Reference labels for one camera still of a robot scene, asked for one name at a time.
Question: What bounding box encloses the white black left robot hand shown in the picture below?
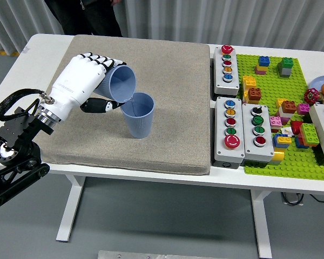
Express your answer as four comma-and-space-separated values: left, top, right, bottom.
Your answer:
42, 51, 128, 121

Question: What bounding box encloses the blue ribbed plastic cup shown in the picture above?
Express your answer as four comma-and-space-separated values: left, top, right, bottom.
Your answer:
120, 92, 156, 139
93, 64, 138, 105

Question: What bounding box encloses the person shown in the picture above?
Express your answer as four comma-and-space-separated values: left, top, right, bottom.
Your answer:
44, 0, 124, 38

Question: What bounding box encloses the grey-brown fabric mat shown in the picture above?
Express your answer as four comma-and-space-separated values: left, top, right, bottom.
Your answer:
37, 34, 212, 176

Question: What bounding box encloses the white table leg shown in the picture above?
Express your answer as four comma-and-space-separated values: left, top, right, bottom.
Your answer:
249, 189, 273, 259
56, 174, 86, 243

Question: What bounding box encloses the grey box, small red mushroom button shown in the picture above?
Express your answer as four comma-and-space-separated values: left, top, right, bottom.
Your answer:
212, 44, 240, 98

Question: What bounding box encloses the grey box, large red stop button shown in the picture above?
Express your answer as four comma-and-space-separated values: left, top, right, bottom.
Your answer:
212, 96, 246, 169

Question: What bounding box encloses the white pleated curtain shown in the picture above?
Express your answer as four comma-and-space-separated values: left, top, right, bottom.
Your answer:
0, 0, 324, 54

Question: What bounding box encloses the brown toy block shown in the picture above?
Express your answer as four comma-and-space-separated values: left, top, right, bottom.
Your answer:
281, 100, 298, 114
247, 87, 262, 105

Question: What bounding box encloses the blue yellow pink block stack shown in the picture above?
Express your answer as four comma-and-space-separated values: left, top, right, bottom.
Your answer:
255, 56, 271, 76

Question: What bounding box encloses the green studded baseplate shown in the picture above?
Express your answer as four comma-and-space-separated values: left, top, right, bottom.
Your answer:
235, 53, 324, 181

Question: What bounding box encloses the green grey block stack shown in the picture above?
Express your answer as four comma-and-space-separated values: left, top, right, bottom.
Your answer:
277, 57, 295, 79

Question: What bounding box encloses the yellow round toy block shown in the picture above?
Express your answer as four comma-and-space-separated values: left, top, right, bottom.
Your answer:
269, 147, 286, 166

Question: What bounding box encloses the yellow block on blue block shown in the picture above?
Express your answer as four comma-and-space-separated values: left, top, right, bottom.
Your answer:
272, 133, 293, 149

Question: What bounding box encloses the red sloped toy block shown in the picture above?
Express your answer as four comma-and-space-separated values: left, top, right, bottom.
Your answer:
290, 120, 305, 135

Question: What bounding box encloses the magenta toy block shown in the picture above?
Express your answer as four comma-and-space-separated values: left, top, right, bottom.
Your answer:
296, 103, 311, 116

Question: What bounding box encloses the red valve wheel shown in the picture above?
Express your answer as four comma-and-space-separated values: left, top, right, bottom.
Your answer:
303, 88, 320, 105

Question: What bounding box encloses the green red blue block stack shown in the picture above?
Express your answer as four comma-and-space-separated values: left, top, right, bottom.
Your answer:
294, 122, 321, 149

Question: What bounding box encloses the pale blue plate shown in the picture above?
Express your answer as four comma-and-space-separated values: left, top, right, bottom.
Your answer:
309, 75, 324, 95

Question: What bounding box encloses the grey button box, black base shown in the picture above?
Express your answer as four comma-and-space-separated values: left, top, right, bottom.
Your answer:
309, 104, 324, 161

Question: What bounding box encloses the grey box with selector switch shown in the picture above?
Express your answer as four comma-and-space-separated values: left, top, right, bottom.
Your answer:
241, 103, 275, 164

